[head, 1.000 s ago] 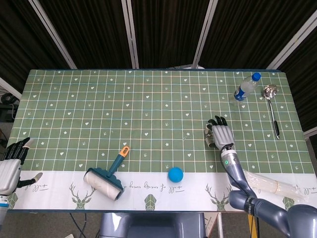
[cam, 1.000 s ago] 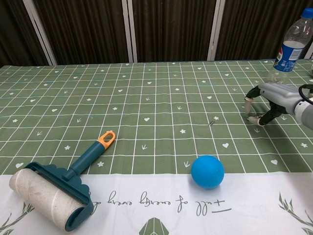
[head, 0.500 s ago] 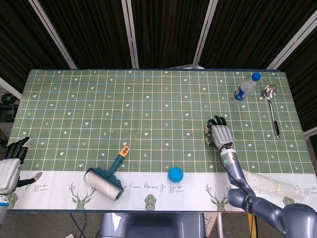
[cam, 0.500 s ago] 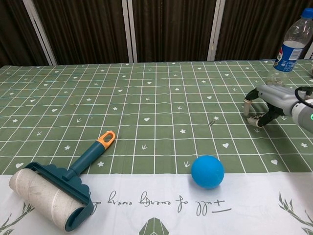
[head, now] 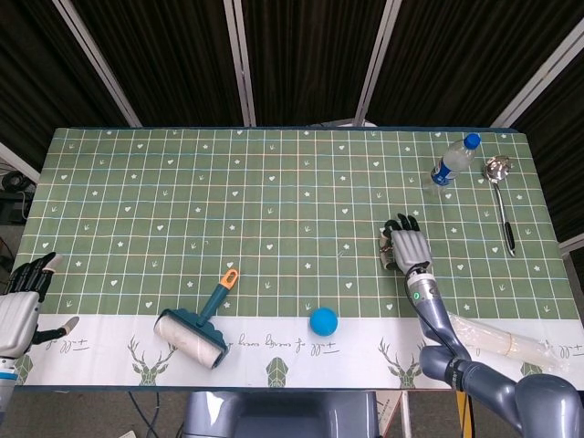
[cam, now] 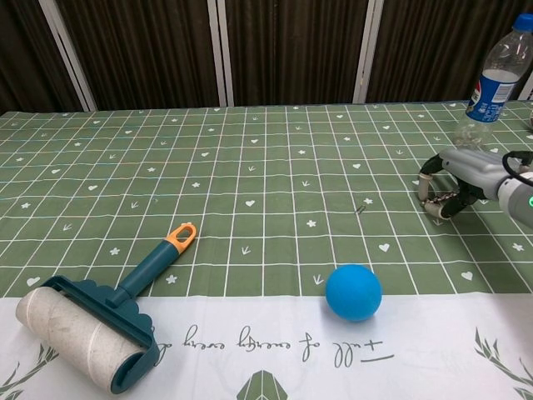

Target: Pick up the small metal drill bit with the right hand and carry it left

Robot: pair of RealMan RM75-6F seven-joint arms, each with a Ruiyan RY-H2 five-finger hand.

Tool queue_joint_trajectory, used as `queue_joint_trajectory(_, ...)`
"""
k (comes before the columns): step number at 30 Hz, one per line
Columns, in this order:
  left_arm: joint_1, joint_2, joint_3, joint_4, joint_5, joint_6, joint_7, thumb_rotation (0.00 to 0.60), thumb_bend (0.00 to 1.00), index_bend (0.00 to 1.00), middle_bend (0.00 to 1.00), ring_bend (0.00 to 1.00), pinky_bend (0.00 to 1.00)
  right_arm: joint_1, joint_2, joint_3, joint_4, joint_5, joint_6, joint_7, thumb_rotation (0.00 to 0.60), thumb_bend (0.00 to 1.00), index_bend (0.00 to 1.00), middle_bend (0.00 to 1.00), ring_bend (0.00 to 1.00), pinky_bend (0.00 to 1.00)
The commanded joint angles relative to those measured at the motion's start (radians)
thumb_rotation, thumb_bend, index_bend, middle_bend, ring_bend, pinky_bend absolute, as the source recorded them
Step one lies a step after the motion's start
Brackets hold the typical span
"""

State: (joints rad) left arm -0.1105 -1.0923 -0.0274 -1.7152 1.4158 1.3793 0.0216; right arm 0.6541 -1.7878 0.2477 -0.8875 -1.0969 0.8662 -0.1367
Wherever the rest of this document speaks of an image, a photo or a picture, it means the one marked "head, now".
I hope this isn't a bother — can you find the steel ladle black handle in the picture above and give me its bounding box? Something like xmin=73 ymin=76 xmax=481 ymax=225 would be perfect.
xmin=483 ymin=154 xmax=517 ymax=258

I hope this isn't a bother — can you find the grey blue robot torso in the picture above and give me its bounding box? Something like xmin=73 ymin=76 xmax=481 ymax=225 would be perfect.
xmin=181 ymin=390 xmax=381 ymax=438

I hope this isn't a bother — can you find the white partition frame post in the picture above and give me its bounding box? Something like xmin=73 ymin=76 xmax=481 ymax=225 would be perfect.
xmin=222 ymin=0 xmax=257 ymax=128
xmin=489 ymin=20 xmax=584 ymax=129
xmin=0 ymin=141 xmax=41 ymax=184
xmin=51 ymin=0 xmax=143 ymax=128
xmin=353 ymin=0 xmax=403 ymax=127

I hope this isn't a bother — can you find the green grid deer tablecloth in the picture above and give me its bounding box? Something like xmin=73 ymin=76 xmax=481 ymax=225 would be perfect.
xmin=12 ymin=126 xmax=584 ymax=391

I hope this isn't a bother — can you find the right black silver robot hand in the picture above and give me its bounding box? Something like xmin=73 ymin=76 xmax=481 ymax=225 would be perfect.
xmin=378 ymin=213 xmax=433 ymax=275

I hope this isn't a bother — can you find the blue ball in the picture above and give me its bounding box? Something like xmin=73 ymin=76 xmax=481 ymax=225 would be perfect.
xmin=309 ymin=307 xmax=339 ymax=337

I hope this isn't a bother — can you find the clear blue-capped water bottle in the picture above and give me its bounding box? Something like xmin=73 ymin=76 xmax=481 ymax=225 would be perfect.
xmin=430 ymin=132 xmax=483 ymax=193

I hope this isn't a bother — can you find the teal orange lint roller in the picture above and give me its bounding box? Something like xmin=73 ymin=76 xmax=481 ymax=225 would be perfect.
xmin=152 ymin=267 xmax=240 ymax=370

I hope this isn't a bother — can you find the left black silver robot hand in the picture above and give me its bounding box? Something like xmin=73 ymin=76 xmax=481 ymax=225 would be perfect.
xmin=0 ymin=252 xmax=80 ymax=358

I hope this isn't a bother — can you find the black equipment with cables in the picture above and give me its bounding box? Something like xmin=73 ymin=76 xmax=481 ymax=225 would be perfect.
xmin=0 ymin=171 xmax=38 ymax=225

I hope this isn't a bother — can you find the clear plastic straw pack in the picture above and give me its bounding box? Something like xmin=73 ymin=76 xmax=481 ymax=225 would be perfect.
xmin=445 ymin=310 xmax=569 ymax=370

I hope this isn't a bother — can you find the yellow stand under table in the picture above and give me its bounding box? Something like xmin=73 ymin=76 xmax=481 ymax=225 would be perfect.
xmin=454 ymin=390 xmax=473 ymax=438

